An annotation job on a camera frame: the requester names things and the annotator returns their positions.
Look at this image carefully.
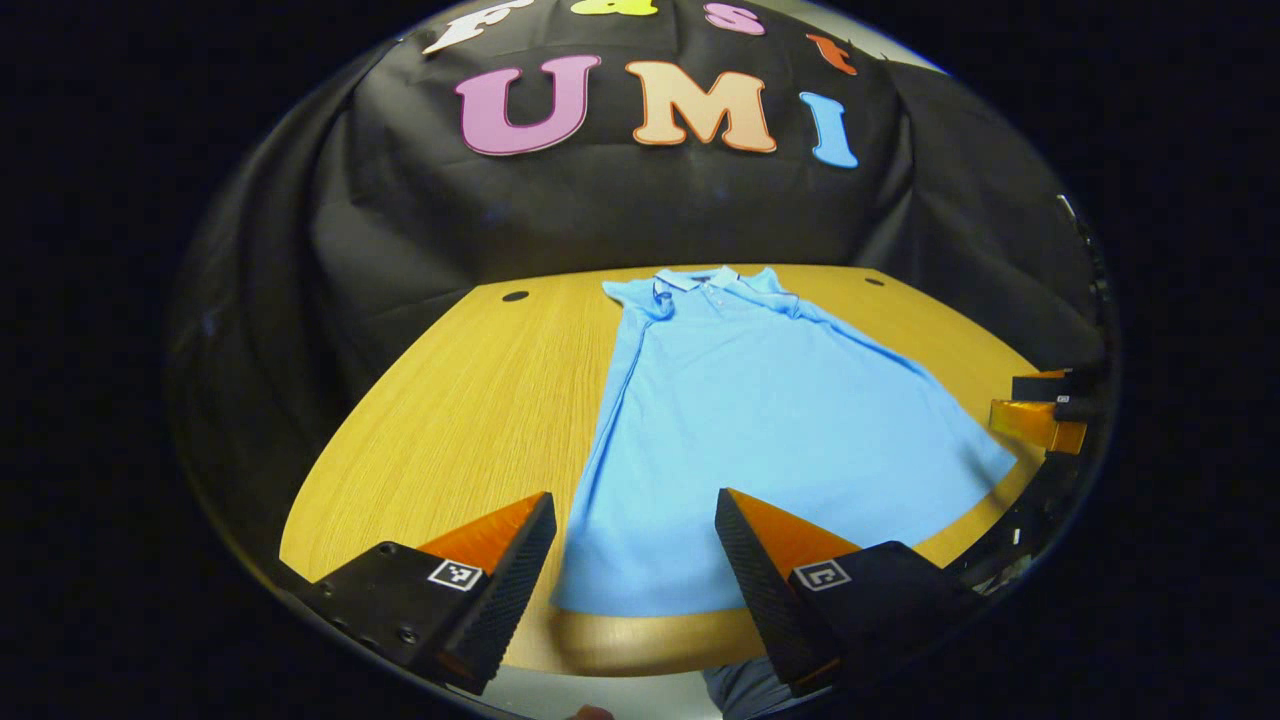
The light blue T-shirt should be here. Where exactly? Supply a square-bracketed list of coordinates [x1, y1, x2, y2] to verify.
[550, 265, 1020, 619]

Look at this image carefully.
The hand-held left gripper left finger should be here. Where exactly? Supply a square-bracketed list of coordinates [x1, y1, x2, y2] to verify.
[295, 490, 558, 697]

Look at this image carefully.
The person's grey clothing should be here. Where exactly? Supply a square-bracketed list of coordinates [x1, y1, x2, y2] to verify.
[703, 658, 801, 720]

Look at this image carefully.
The black backdrop cloth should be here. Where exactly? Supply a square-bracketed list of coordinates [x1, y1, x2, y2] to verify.
[170, 0, 1111, 591]

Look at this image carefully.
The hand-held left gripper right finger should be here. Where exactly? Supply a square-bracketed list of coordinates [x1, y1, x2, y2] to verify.
[713, 487, 986, 698]

